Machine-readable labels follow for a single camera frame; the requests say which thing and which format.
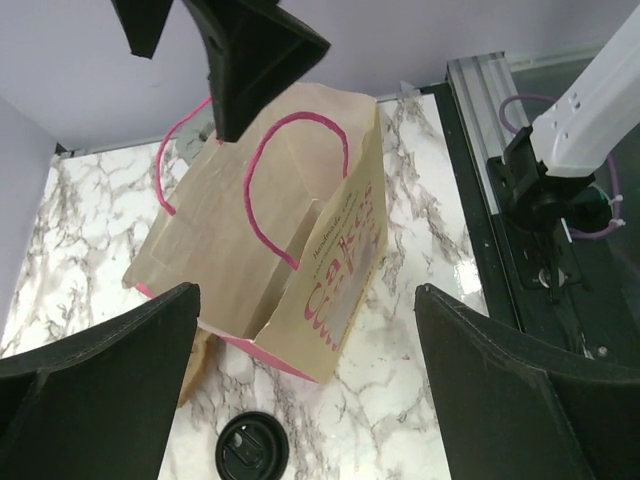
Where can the pink beige paper bag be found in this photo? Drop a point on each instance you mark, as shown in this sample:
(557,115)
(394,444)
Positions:
(282,230)

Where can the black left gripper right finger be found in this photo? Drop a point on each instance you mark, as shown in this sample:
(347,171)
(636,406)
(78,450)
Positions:
(510,406)

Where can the aluminium extrusion rail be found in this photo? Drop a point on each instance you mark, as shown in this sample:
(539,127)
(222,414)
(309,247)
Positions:
(480,83)

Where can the black table front rail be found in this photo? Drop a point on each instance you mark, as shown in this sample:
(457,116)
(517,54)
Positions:
(544,257)

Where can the brown cardboard cup carrier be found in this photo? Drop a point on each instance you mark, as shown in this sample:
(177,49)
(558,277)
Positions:
(201,355)

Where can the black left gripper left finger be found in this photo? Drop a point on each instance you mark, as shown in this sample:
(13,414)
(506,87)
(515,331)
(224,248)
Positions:
(99,404)

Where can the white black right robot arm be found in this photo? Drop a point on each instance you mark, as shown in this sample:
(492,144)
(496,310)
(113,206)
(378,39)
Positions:
(571,139)

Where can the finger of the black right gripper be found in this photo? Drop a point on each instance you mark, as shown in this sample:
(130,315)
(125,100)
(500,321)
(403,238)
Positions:
(255,50)
(143,22)

